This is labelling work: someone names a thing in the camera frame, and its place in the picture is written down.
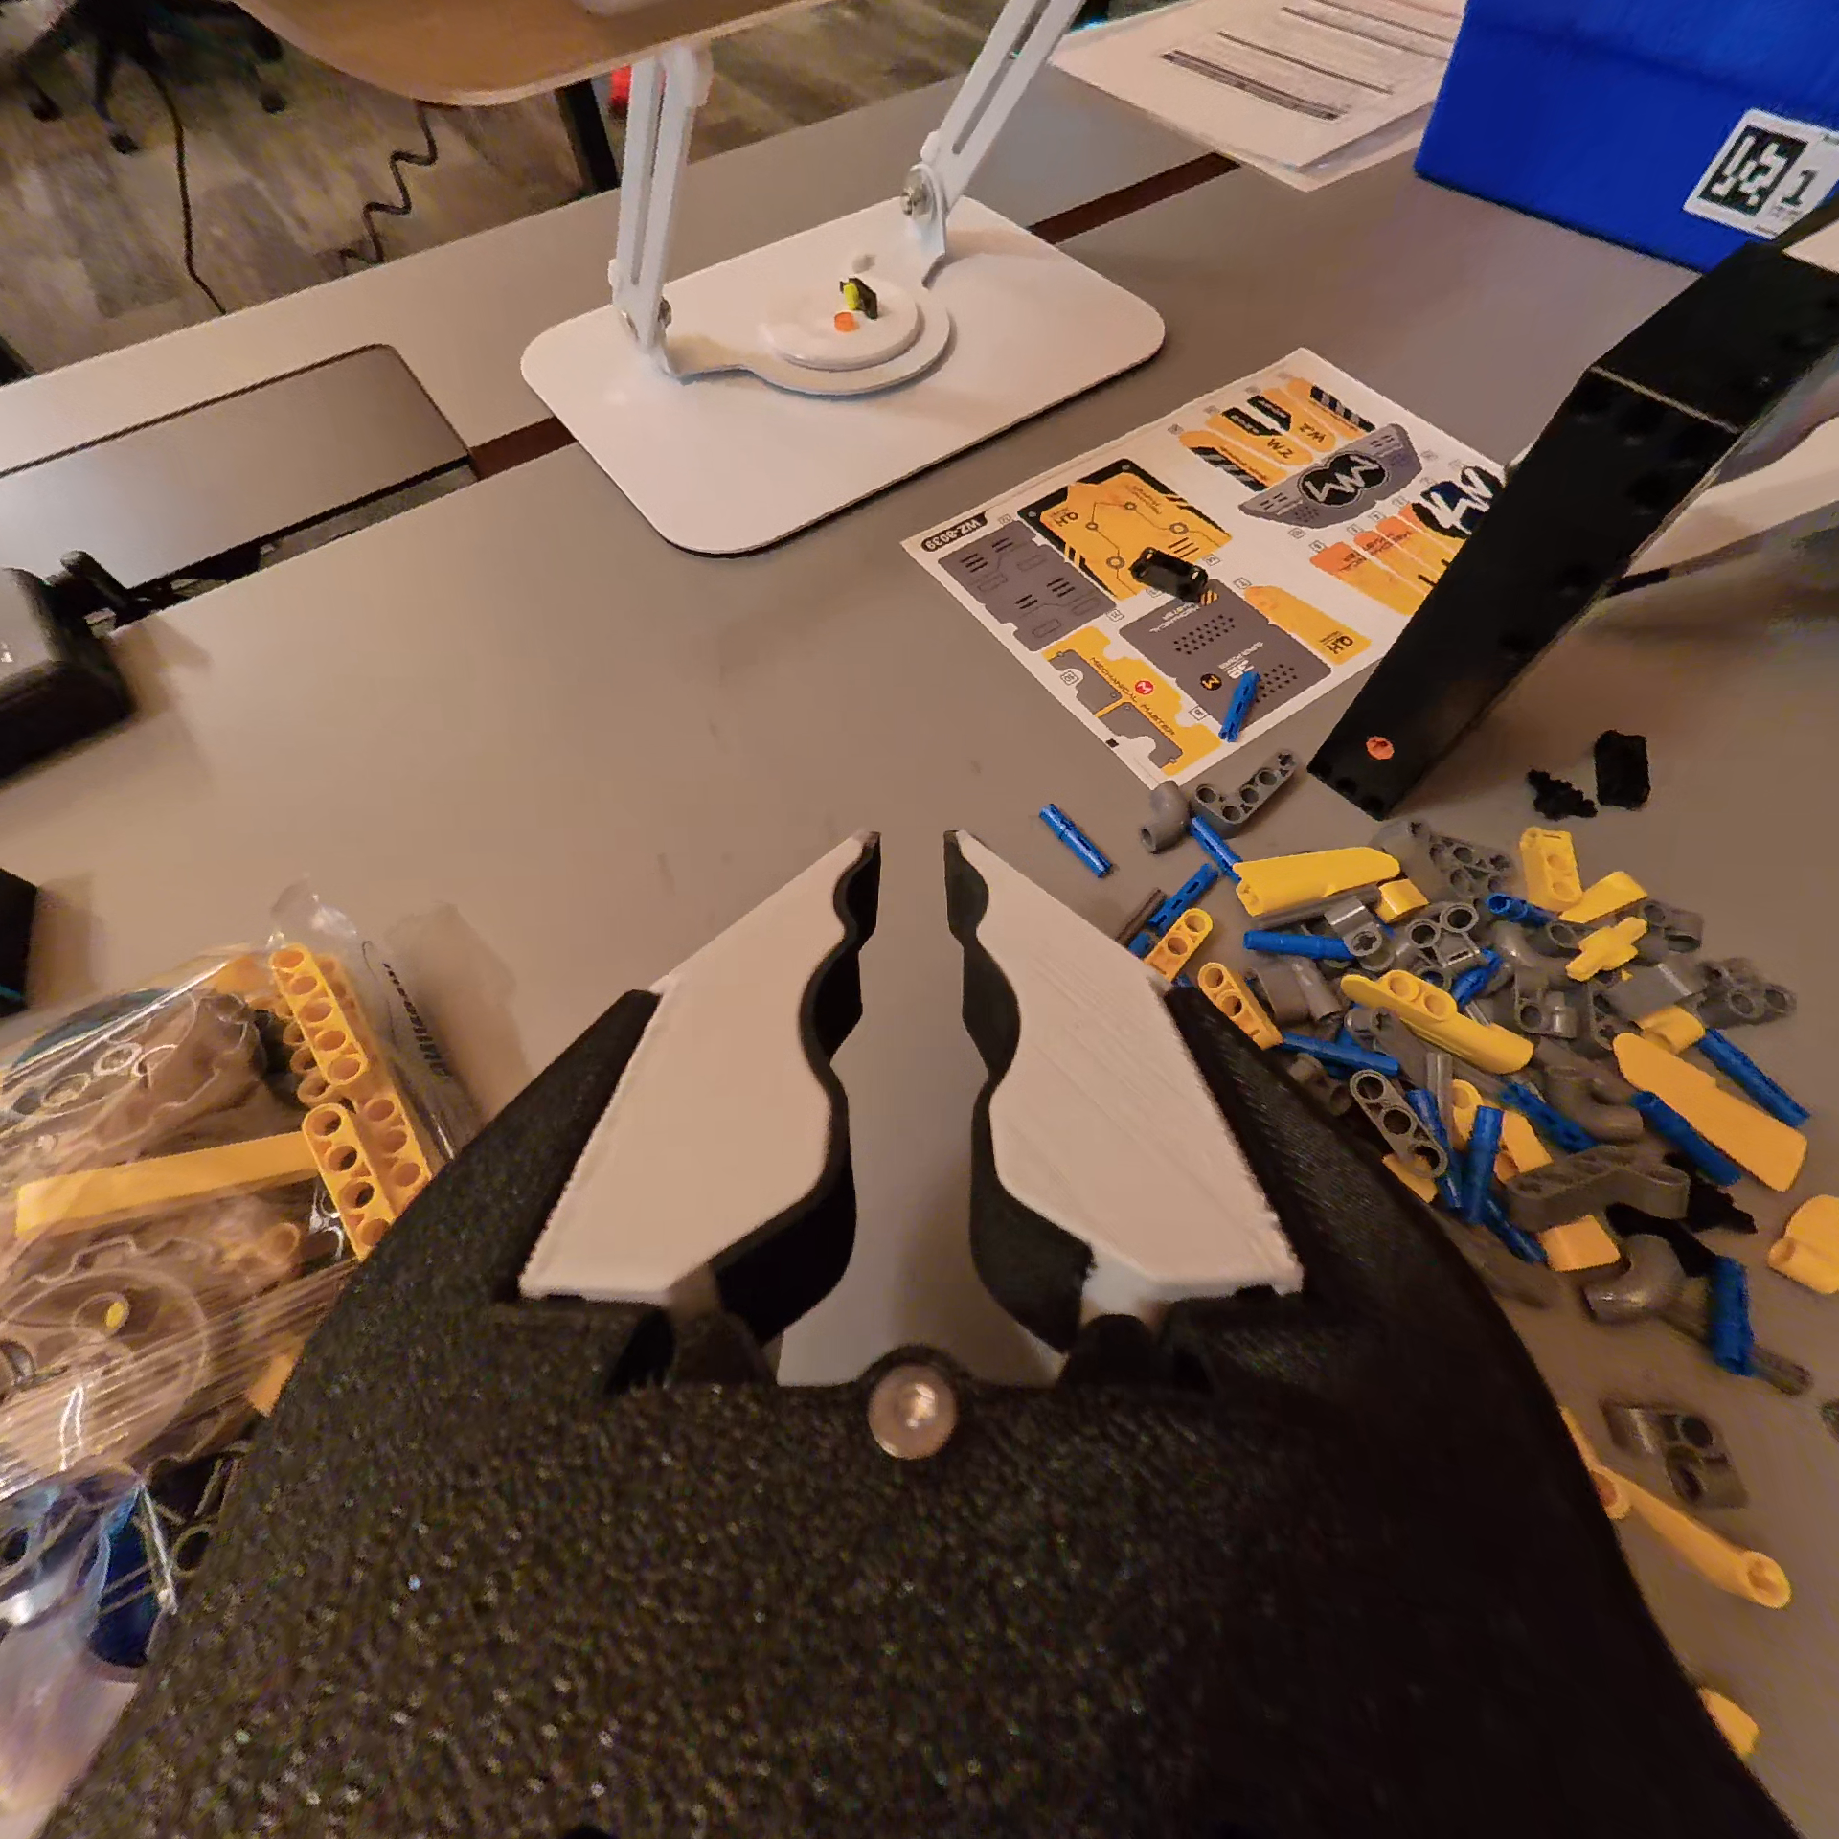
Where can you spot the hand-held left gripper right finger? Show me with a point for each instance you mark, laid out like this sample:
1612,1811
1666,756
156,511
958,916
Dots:
1134,1107

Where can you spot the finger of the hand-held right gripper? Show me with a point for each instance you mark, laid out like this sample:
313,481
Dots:
1788,473

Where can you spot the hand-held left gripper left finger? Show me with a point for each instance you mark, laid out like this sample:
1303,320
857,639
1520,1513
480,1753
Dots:
674,1107

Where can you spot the blue plastic pin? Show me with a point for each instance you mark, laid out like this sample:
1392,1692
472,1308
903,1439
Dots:
1078,842
1236,704

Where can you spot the pile of plastic building parts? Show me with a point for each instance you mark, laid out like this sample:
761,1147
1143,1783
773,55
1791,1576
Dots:
1437,1005

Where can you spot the black plastic connector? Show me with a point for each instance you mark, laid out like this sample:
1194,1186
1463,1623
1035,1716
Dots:
1171,573
1620,766

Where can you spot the grey bent beam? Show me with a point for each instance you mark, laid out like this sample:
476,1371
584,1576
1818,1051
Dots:
1251,787

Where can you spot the clear bag of yellow beams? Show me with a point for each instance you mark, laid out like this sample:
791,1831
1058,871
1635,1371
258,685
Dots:
331,1094

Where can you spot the black pin connector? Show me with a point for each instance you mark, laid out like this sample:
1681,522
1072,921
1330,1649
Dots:
1562,794

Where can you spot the blue storage box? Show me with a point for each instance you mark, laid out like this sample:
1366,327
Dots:
1581,115

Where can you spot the yellow grey sticker sheet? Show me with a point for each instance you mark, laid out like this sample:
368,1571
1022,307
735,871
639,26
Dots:
1033,574

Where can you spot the printed paper sheets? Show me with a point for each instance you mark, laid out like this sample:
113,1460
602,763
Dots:
1292,85

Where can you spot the grey double hole connector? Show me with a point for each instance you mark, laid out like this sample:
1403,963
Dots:
1673,1452

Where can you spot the small black object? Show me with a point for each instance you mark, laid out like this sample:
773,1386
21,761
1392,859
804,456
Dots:
10,934

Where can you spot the yellow long panel part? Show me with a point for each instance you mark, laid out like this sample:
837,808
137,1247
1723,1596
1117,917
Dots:
1695,1552

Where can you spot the black box device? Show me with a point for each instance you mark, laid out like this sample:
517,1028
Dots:
50,690

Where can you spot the clear bag of blue parts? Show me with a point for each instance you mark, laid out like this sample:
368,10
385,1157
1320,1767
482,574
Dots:
86,1581

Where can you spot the yellow small panel part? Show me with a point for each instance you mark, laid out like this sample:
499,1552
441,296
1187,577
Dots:
1732,1721

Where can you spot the wooden round table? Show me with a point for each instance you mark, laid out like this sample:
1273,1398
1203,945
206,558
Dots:
501,43

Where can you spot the black office chair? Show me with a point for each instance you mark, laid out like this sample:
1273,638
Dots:
100,30

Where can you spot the black perforated post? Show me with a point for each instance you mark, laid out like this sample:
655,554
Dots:
1508,574

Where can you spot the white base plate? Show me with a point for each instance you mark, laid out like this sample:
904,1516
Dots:
862,431

